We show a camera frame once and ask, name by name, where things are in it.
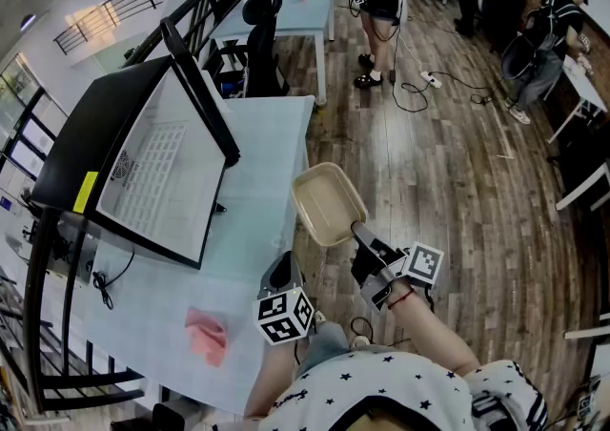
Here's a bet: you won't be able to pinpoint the black cable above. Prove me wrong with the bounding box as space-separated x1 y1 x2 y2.
91 247 137 311

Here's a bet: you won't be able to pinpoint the person's right forearm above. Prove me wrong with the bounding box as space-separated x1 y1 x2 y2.
388 278 481 373

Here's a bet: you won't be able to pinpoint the grey trousers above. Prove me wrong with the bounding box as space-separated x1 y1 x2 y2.
297 321 353 376

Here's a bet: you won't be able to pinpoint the black mini fridge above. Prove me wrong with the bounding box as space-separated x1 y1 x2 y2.
29 17 242 272

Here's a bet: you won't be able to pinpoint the red string bracelet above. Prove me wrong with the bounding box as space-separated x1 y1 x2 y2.
387 288 417 310

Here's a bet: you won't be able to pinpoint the beige food tray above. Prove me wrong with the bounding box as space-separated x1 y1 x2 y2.
290 161 369 247

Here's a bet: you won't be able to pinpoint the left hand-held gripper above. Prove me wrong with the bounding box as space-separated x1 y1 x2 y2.
252 250 316 347

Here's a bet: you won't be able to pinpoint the person's left forearm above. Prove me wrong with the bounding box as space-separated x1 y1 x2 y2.
242 338 311 421

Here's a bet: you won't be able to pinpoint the white star print shirt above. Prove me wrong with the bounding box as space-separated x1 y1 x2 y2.
271 347 549 431

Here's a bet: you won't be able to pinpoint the black metal railing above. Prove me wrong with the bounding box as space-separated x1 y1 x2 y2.
21 0 287 414

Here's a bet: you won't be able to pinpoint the black office chair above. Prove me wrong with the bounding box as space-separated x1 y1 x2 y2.
241 0 291 97

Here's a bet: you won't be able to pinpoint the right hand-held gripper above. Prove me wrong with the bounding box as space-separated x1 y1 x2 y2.
351 220 445 316

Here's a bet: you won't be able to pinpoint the pink cloth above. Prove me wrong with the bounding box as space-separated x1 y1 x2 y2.
184 306 229 368

